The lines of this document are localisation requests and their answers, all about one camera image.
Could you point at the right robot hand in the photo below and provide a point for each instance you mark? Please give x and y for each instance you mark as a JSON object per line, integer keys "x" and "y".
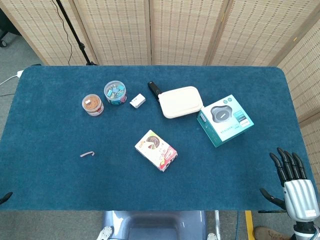
{"x": 298, "y": 197}

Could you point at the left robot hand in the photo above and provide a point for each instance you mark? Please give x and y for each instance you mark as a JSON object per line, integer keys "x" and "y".
{"x": 5, "y": 197}

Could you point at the pink snack box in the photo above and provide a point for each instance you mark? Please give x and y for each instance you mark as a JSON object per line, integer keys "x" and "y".
{"x": 156, "y": 150}

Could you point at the brown shoe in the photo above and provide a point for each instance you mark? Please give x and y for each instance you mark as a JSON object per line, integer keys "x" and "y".
{"x": 271, "y": 233}

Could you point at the yellow floor tape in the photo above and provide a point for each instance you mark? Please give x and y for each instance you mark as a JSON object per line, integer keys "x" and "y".
{"x": 250, "y": 225}

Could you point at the blue table mat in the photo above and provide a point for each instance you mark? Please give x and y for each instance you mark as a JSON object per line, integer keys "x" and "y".
{"x": 75, "y": 180}

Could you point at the silver metal table leg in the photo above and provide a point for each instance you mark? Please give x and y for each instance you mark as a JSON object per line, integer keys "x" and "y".
{"x": 217, "y": 222}

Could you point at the teal speaker product box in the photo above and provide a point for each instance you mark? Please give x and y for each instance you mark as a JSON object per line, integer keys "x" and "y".
{"x": 225, "y": 120}

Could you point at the bamboo folding screen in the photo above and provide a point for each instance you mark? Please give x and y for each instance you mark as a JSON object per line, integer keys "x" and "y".
{"x": 305, "y": 82}
{"x": 175, "y": 32}

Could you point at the clear jar brown rubber bands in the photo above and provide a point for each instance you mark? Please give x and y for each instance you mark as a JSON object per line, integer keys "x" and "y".
{"x": 92, "y": 105}

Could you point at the blue-grey robot torso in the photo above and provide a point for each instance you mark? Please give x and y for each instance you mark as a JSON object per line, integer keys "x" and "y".
{"x": 155, "y": 225}

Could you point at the clear jar colourful binder clips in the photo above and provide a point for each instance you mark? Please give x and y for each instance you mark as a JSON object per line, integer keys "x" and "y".
{"x": 115, "y": 93}

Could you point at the beige lidded lunch box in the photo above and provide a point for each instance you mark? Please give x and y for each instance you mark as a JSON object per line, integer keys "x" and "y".
{"x": 180, "y": 101}

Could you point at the small white box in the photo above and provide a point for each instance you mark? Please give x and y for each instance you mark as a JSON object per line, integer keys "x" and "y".
{"x": 137, "y": 100}

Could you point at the black wheeled chair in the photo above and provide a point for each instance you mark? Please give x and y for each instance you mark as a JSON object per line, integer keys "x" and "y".
{"x": 5, "y": 27}

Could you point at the black tripod stand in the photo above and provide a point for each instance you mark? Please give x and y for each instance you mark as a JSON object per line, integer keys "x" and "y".
{"x": 75, "y": 32}

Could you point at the black marker pen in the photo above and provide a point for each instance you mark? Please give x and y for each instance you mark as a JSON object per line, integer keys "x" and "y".
{"x": 153, "y": 88}

